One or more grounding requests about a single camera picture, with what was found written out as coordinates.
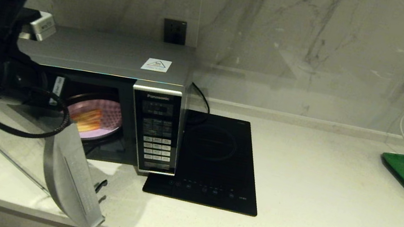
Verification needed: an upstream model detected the purple round plate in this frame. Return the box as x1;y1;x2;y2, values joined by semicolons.
62;93;126;147

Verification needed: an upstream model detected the silver Panasonic microwave oven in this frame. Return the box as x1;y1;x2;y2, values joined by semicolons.
0;17;200;178

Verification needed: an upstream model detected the orange french fry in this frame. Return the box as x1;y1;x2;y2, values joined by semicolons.
79;106;103;119
76;111;102;125
73;116;102;131

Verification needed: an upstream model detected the orange carrot stick middle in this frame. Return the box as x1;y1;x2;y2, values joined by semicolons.
75;123;101;136

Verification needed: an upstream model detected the white warning sticker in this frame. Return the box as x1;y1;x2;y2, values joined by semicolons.
141;56;173;74

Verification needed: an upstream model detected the black induction cooktop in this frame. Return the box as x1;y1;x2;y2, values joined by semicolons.
141;104;273;217

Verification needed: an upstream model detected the black wall socket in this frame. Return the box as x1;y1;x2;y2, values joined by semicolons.
161;18;189;46

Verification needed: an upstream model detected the black power cable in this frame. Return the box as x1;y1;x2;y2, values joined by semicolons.
185;82;215;127

